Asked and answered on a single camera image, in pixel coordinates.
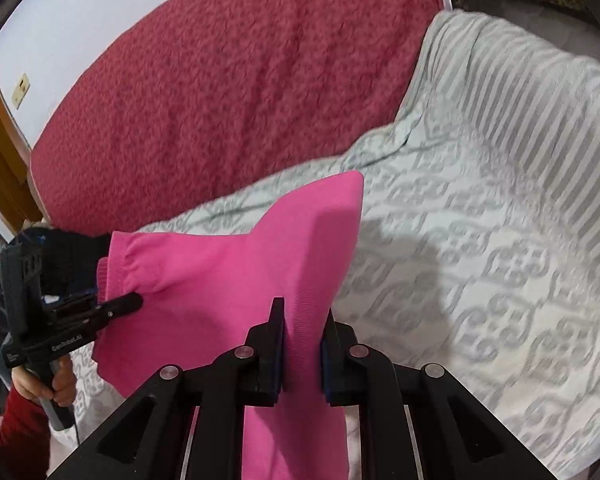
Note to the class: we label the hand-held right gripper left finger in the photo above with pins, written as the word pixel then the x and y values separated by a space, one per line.
pixel 278 360

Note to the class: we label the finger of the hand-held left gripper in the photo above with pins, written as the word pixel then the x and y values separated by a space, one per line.
pixel 125 304

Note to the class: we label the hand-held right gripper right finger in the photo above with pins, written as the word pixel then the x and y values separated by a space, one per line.
pixel 326 360

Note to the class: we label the pink pants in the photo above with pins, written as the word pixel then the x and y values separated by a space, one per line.
pixel 205 285

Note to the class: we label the person's left forearm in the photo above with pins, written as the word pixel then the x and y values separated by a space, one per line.
pixel 22 435

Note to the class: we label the person's left hand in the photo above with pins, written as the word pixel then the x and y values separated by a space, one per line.
pixel 25 385

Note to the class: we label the white grey patterned bedspread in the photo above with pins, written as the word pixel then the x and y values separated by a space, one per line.
pixel 455 235

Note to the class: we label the red textured blanket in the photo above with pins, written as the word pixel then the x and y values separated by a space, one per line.
pixel 230 85

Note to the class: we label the wooden door frame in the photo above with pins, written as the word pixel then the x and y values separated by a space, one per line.
pixel 0 160

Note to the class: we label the beige wall switch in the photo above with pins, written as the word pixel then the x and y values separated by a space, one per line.
pixel 21 89

